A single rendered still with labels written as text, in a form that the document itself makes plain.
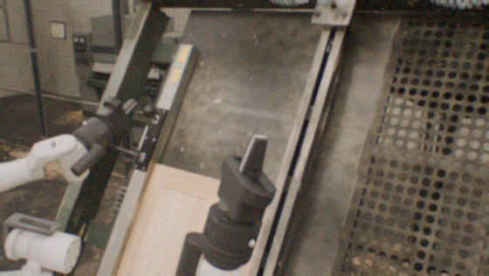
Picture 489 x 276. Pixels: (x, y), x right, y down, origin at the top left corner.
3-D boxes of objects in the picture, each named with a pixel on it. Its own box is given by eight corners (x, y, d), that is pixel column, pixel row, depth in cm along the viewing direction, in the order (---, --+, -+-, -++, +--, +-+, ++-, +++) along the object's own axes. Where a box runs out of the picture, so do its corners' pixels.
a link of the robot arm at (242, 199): (236, 193, 63) (215, 263, 68) (296, 196, 67) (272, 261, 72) (209, 151, 74) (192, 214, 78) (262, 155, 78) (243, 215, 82)
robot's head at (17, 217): (44, 274, 80) (46, 237, 78) (-3, 263, 81) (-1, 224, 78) (61, 256, 86) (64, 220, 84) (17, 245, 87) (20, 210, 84)
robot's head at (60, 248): (57, 290, 79) (68, 239, 79) (1, 276, 79) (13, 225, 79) (72, 280, 85) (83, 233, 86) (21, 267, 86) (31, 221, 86)
